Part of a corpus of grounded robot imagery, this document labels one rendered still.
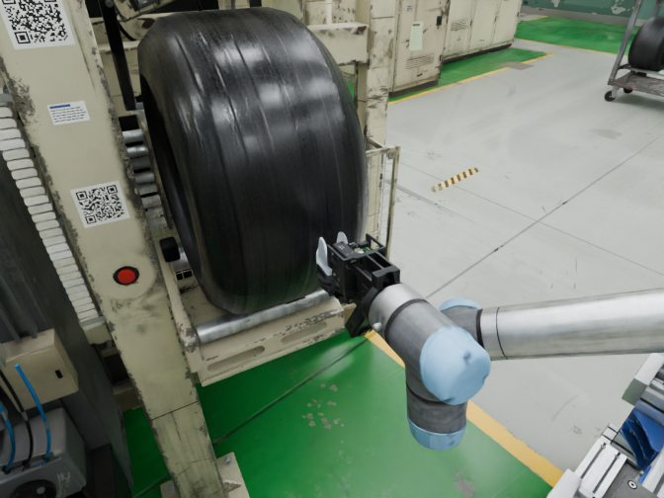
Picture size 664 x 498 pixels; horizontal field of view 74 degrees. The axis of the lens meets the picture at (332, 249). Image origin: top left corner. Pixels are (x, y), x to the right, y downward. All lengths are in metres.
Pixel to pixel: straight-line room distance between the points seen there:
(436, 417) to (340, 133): 0.44
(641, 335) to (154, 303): 0.83
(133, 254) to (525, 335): 0.69
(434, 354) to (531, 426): 1.57
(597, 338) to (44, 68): 0.82
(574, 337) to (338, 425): 1.39
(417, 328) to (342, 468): 1.33
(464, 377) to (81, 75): 0.67
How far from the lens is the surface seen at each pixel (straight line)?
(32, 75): 0.79
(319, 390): 1.99
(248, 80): 0.72
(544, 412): 2.12
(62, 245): 0.91
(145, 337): 1.05
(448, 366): 0.49
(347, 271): 0.62
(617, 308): 0.62
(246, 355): 1.06
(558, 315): 0.63
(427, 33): 5.79
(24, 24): 0.78
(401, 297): 0.56
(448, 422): 0.59
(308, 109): 0.72
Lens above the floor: 1.60
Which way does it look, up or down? 36 degrees down
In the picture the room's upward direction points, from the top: straight up
